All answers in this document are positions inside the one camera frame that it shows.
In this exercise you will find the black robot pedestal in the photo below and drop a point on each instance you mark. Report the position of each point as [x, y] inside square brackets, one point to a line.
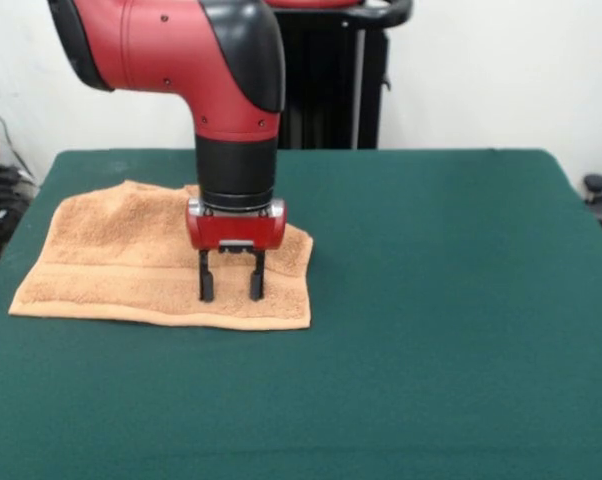
[341, 80]

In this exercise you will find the dark green table cloth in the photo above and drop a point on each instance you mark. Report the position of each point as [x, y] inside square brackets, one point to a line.
[431, 350]

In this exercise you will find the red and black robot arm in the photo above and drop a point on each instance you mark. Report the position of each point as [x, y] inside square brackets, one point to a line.
[191, 70]

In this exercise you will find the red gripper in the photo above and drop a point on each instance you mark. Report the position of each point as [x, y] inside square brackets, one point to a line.
[236, 232]

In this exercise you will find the orange terry towel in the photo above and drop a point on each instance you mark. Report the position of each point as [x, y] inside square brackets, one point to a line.
[106, 260]

